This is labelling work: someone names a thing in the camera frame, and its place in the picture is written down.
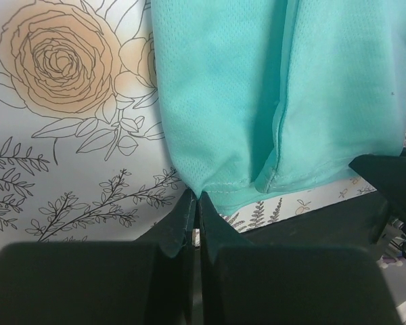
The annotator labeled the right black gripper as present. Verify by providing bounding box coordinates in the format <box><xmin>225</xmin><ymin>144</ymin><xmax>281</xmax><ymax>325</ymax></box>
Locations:
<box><xmin>242</xmin><ymin>148</ymin><xmax>406</xmax><ymax>257</ymax></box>

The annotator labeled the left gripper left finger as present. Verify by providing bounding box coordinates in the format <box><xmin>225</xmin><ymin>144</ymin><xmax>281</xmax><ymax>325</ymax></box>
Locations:
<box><xmin>0</xmin><ymin>190</ymin><xmax>196</xmax><ymax>324</ymax></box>

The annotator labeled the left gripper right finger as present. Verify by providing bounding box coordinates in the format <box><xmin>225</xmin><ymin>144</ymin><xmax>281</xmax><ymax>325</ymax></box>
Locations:
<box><xmin>198</xmin><ymin>194</ymin><xmax>401</xmax><ymax>324</ymax></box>

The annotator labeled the teal t shirt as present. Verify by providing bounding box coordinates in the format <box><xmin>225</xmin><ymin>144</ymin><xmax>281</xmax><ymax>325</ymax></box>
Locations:
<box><xmin>152</xmin><ymin>1</ymin><xmax>406</xmax><ymax>215</ymax></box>

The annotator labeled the floral table mat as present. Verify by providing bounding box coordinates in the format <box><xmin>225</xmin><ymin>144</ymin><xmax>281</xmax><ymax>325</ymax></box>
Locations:
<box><xmin>0</xmin><ymin>1</ymin><xmax>406</xmax><ymax>246</ymax></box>

